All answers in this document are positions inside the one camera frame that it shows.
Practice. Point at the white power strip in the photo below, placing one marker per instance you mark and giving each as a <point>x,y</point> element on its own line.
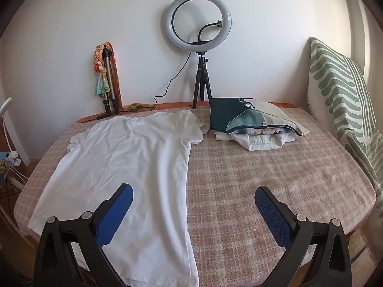
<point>15,181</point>

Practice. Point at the black mini tripod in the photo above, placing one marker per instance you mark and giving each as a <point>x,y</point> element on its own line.
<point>201,80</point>

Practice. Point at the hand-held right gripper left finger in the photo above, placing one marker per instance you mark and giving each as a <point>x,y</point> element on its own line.
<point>115,212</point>

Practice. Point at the colourful patterned scarf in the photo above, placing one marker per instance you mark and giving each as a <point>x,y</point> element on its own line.
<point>100,86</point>

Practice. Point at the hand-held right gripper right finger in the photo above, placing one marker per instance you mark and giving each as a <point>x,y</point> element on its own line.
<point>270,212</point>

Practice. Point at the dark teal cushion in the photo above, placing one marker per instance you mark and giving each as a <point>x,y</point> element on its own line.
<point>224,113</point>

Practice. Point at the silver folded tripod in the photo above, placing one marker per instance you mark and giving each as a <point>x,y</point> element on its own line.
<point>110,74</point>

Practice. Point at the floral folded garment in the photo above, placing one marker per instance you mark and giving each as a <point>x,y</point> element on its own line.
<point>260,131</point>

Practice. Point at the beige plaid blanket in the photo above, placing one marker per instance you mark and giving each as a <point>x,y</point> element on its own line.
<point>254,167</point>

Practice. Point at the white t-shirt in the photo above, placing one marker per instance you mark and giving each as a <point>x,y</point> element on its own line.
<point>134,161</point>

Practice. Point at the green patterned cushion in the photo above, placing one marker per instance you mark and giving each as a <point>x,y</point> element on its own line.
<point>338,89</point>

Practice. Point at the white folded clothes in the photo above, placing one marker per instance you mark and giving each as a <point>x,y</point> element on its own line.
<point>260,143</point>

